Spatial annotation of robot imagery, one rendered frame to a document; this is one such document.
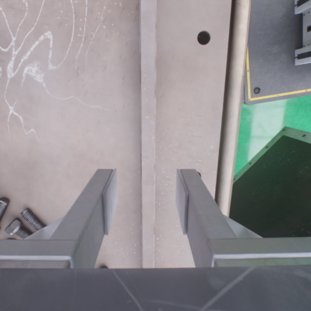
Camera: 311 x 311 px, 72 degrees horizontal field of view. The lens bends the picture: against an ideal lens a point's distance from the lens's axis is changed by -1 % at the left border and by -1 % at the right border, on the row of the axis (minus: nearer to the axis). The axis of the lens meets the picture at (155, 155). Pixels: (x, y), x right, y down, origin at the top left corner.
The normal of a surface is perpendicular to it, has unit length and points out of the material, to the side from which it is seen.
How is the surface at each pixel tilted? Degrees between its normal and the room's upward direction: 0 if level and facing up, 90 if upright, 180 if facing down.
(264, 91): 0
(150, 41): 0
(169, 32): 0
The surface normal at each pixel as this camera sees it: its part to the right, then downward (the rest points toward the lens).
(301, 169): -0.75, -0.63
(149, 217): 0.03, 0.27
